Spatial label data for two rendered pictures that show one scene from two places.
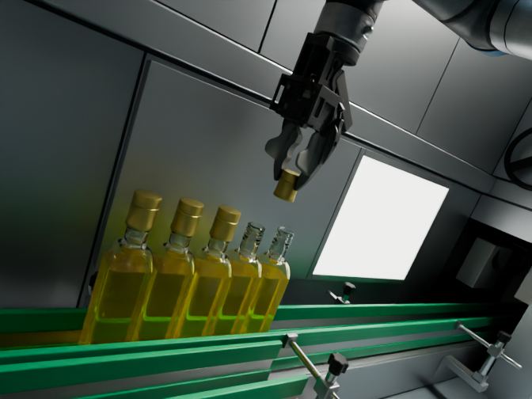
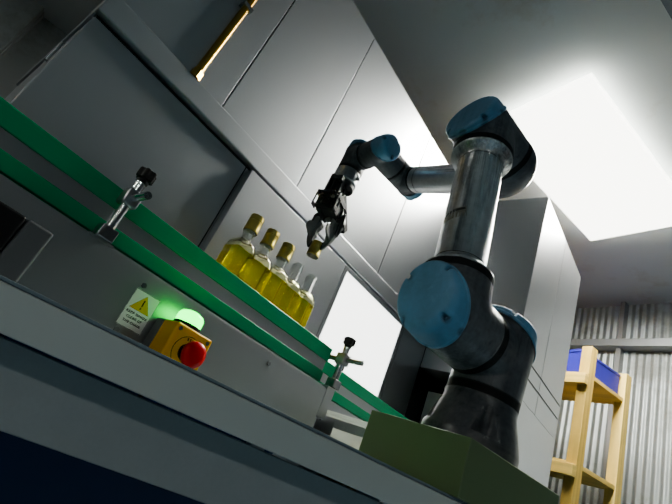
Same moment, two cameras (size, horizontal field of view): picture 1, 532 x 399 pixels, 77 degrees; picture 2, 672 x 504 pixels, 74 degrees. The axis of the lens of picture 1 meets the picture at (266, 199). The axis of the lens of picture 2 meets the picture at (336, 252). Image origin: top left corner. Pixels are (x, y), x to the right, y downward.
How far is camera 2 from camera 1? 0.81 m
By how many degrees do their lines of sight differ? 37
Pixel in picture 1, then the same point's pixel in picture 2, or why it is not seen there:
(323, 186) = (323, 282)
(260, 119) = (294, 221)
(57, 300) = not seen: hidden behind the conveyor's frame
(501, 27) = (410, 179)
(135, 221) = (253, 225)
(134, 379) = not seen: hidden behind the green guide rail
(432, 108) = (385, 261)
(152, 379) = not seen: hidden behind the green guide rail
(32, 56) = (200, 150)
